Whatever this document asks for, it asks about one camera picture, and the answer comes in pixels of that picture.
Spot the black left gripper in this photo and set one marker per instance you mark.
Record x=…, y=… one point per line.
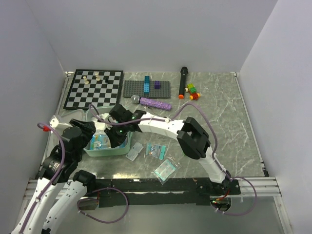
x=88, y=128

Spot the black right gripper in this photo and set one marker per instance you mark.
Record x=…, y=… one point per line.
x=115, y=140

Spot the mint green medicine case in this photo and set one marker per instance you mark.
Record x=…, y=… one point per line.
x=82, y=115

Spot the clear plaster packet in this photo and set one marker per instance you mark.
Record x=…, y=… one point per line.
x=134, y=151

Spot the blue-topped small bag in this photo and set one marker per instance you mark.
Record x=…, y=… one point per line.
x=154, y=150

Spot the white gauze packet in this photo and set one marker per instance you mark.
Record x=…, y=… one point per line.
x=100, y=126

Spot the blue wipes packet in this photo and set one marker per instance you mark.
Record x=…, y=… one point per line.
x=100, y=141

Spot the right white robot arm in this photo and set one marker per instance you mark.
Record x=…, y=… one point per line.
x=191, y=136

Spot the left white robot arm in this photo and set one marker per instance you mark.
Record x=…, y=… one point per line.
x=58, y=186

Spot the purple glitter microphone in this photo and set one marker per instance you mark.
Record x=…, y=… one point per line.
x=135, y=99

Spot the black white chessboard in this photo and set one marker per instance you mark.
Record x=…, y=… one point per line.
x=97, y=93

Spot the grey building baseplate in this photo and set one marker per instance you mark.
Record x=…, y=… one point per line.
x=135, y=87

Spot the teal band-aid bag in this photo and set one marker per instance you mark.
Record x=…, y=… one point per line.
x=165, y=170

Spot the blue brick stack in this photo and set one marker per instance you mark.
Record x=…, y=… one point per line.
x=146, y=86

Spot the purple building brick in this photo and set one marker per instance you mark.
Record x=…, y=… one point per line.
x=157, y=84

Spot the colourful brick toy car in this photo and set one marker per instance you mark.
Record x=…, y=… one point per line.
x=194, y=95

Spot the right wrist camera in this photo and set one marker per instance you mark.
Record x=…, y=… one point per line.
x=105, y=117

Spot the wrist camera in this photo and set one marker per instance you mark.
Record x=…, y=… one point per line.
x=105, y=117
x=57, y=124

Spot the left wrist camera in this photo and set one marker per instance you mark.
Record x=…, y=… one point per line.
x=57, y=124

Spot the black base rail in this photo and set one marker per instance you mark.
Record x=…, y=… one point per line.
x=149, y=191

